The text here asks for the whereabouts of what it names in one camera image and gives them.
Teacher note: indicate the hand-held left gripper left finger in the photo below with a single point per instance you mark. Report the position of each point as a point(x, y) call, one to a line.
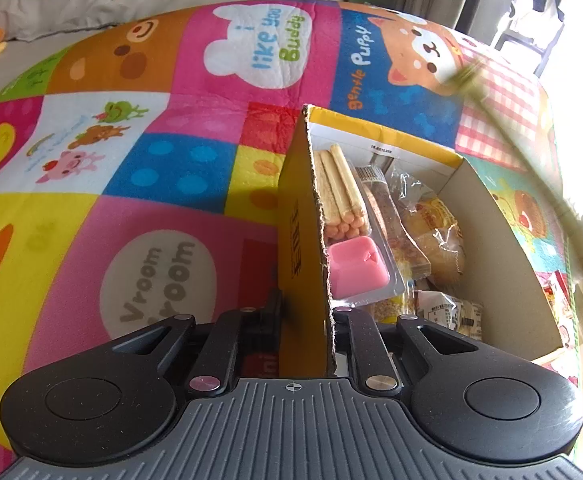
point(274, 310)

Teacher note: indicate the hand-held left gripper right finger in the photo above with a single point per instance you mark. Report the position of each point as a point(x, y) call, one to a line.
point(342, 314)

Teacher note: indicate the clear bag of grain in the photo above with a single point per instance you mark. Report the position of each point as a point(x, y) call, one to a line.
point(390, 307)

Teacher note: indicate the biscuit sticks with pink dip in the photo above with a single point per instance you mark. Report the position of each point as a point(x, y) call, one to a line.
point(354, 265)

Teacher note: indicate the yellow cardboard box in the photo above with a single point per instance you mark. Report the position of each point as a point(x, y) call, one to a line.
point(301, 240)

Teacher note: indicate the brown striped snack packet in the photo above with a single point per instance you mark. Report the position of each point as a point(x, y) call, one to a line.
point(386, 220)

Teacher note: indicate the white printed snack packet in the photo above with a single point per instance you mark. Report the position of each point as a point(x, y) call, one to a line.
point(449, 312)

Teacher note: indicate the bread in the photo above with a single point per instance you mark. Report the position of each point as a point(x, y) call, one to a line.
point(436, 235)

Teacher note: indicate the colourful cartoon play mat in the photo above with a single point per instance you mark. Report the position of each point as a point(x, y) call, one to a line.
point(136, 200)

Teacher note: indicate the blurred olive strip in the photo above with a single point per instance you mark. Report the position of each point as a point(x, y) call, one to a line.
point(531, 170)

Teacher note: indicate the grey sofa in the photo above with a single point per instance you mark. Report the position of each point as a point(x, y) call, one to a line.
point(171, 5)

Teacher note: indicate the dark chair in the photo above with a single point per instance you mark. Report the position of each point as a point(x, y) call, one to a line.
point(526, 25)

